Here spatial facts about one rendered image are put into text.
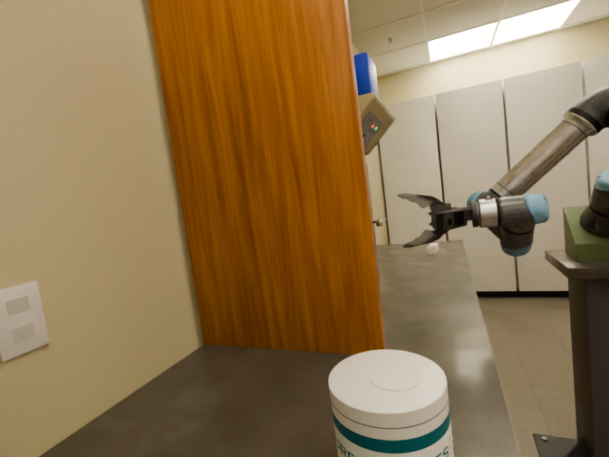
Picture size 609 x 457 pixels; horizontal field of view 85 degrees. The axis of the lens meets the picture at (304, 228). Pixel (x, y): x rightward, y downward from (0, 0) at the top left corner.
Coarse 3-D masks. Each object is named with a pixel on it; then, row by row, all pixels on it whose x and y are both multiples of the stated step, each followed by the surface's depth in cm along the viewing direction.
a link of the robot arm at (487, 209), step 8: (480, 200) 87; (488, 200) 86; (480, 208) 86; (488, 208) 85; (496, 208) 84; (480, 216) 86; (488, 216) 85; (496, 216) 84; (480, 224) 87; (488, 224) 86; (496, 224) 86
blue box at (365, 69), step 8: (360, 56) 74; (368, 56) 74; (360, 64) 74; (368, 64) 74; (360, 72) 74; (368, 72) 74; (360, 80) 74; (368, 80) 74; (376, 80) 82; (360, 88) 75; (368, 88) 74; (376, 88) 81
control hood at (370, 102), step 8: (360, 96) 74; (368, 96) 74; (376, 96) 75; (360, 104) 75; (368, 104) 74; (376, 104) 78; (360, 112) 75; (376, 112) 82; (384, 112) 88; (384, 120) 93; (392, 120) 100; (384, 128) 99; (376, 136) 98; (368, 152) 104
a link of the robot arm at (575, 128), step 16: (592, 96) 85; (608, 96) 82; (576, 112) 87; (592, 112) 85; (560, 128) 89; (576, 128) 87; (592, 128) 86; (544, 144) 91; (560, 144) 89; (576, 144) 89; (528, 160) 93; (544, 160) 91; (560, 160) 92; (512, 176) 95; (528, 176) 93; (480, 192) 102; (496, 192) 97; (512, 192) 95
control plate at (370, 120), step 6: (372, 114) 81; (366, 120) 80; (372, 120) 84; (378, 120) 88; (366, 126) 83; (378, 126) 92; (366, 132) 87; (372, 132) 92; (366, 138) 91; (372, 138) 96; (366, 144) 95
